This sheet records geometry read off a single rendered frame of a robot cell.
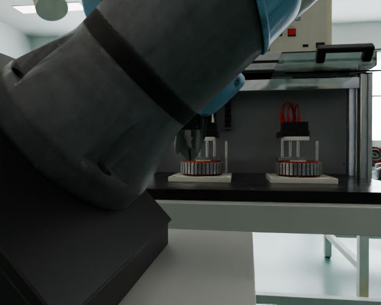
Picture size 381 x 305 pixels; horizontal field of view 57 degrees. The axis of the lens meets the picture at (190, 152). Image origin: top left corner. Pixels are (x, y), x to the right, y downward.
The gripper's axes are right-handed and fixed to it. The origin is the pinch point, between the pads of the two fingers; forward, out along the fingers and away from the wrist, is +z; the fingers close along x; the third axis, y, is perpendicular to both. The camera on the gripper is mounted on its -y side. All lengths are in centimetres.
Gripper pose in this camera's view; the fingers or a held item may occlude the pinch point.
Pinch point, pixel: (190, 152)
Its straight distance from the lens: 69.3
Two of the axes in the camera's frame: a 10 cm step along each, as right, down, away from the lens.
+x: 9.9, 0.0, -1.3
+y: -1.1, 5.1, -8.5
